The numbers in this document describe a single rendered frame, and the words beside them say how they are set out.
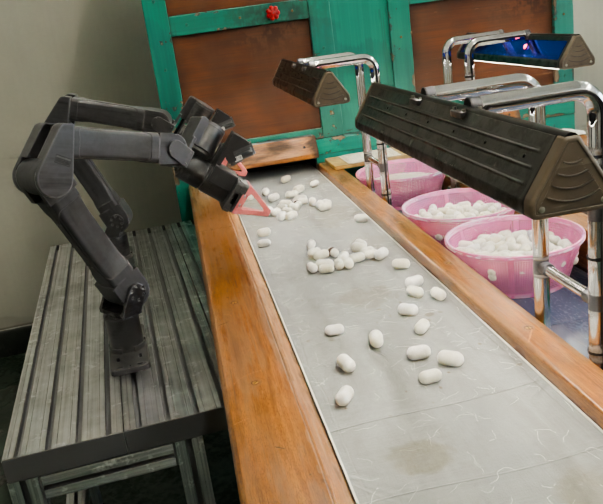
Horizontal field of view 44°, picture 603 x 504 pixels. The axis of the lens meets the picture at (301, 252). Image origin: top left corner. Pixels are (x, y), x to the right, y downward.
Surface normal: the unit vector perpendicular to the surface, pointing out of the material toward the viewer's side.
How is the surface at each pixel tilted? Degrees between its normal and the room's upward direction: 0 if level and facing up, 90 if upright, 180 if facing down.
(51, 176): 90
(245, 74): 90
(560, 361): 0
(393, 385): 0
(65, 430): 0
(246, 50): 90
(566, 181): 90
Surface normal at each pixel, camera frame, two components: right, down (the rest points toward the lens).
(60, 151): 0.72, 0.13
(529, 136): -0.89, -0.36
